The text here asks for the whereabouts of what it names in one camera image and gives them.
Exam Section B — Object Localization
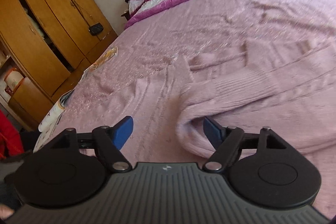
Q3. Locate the small black hanging purse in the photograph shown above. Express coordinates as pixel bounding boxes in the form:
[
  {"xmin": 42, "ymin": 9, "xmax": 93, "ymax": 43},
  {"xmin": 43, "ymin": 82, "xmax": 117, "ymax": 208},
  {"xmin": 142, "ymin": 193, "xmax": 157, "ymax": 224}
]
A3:
[{"xmin": 88, "ymin": 23, "xmax": 104, "ymax": 36}]

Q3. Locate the red cloth at left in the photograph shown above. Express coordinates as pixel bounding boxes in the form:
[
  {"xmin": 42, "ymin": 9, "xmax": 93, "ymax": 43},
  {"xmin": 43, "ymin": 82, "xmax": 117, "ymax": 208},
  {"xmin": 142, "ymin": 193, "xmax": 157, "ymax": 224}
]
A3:
[{"xmin": 0, "ymin": 111, "xmax": 25, "ymax": 160}]

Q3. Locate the pink floral bedspread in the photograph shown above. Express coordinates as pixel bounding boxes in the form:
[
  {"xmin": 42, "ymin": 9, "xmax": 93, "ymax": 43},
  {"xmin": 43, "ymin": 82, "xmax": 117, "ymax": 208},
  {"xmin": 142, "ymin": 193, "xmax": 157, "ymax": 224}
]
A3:
[{"xmin": 44, "ymin": 0, "xmax": 335, "ymax": 218}]

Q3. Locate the white illustrated booklet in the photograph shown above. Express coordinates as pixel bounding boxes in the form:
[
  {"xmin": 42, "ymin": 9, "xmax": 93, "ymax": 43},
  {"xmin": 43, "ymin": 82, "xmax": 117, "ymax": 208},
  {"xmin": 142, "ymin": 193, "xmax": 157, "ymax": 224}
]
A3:
[{"xmin": 33, "ymin": 90, "xmax": 74, "ymax": 153}]

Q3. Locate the pink cable-knit cardigan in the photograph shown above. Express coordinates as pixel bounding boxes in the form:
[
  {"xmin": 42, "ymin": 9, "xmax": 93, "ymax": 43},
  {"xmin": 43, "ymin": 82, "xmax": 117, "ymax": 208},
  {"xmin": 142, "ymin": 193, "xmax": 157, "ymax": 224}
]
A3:
[{"xmin": 123, "ymin": 40, "xmax": 335, "ymax": 162}]

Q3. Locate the yellow wooden wardrobe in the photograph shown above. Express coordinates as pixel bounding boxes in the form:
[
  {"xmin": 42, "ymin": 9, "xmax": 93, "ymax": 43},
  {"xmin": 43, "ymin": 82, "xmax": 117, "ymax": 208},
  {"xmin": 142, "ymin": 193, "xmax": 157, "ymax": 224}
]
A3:
[{"xmin": 1, "ymin": 0, "xmax": 117, "ymax": 131}]

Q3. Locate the colourful picture book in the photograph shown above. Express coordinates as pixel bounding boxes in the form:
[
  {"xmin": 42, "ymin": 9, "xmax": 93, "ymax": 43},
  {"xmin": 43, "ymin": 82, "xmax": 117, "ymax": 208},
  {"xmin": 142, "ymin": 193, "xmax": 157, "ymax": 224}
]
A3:
[{"xmin": 83, "ymin": 47, "xmax": 118, "ymax": 75}]

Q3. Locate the dark wooden nightstand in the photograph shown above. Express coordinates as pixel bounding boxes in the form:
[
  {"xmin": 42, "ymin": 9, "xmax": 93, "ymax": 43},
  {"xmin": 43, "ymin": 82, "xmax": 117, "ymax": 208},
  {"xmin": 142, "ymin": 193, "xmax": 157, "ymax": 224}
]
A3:
[{"xmin": 121, "ymin": 10, "xmax": 130, "ymax": 21}]

